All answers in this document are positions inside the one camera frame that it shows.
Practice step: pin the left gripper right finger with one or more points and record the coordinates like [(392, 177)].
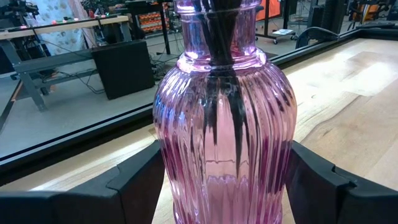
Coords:
[(326, 199)]

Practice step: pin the wooden top workbench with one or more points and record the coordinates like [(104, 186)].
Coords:
[(62, 25)]

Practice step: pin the orange and black chair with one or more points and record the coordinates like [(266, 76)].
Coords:
[(368, 9)]

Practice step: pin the black stand on casters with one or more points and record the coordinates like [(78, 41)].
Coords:
[(284, 18)]

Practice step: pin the pale spotted fabric panel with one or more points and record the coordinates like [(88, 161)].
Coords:
[(59, 15)]

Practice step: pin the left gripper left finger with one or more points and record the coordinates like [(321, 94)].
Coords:
[(93, 205)]

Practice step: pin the orange panel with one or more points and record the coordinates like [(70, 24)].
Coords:
[(270, 8)]

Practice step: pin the purple glass vase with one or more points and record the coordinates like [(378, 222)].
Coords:
[(192, 124)]

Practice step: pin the black computer tower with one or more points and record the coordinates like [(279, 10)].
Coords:
[(329, 12)]

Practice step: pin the gray metal stand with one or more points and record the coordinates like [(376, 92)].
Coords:
[(34, 67)]

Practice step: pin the shelf with orange bins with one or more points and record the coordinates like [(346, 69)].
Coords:
[(152, 21)]

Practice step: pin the black box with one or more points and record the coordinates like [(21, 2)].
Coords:
[(124, 68)]

